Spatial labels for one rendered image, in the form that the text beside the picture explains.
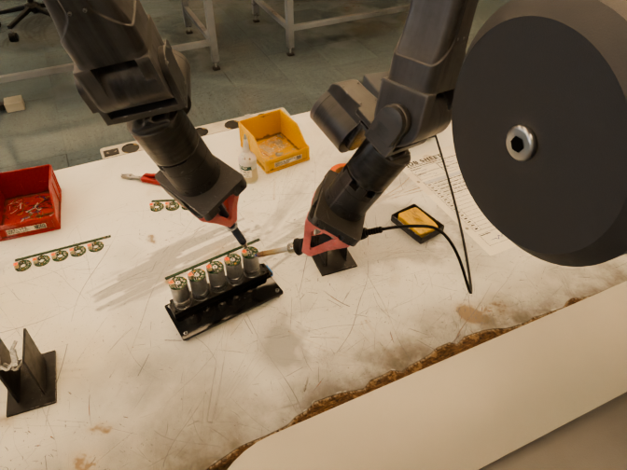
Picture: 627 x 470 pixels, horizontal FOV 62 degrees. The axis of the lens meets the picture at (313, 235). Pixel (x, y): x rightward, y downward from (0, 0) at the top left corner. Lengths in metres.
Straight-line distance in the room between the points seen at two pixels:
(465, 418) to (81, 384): 0.57
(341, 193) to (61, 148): 2.21
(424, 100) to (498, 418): 0.34
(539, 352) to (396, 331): 0.46
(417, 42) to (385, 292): 0.40
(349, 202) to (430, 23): 0.22
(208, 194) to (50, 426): 0.35
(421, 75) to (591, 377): 0.33
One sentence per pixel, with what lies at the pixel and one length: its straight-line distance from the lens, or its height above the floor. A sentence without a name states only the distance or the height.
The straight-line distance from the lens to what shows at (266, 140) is 1.13.
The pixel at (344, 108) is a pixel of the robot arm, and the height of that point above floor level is 1.05.
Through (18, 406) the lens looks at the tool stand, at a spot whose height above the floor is 0.75.
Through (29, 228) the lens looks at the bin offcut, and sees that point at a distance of 1.00.
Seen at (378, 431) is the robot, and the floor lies 1.11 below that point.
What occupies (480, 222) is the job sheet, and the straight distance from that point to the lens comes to 0.96.
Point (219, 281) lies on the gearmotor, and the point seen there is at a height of 0.79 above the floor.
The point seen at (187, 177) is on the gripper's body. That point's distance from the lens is 0.59.
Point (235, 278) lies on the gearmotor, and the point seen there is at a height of 0.78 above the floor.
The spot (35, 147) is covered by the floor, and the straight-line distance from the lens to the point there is 2.80.
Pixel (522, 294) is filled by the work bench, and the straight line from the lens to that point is 0.86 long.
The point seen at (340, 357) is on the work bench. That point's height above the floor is 0.75.
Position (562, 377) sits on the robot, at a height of 1.11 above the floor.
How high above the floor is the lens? 1.35
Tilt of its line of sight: 42 degrees down
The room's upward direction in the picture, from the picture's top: straight up
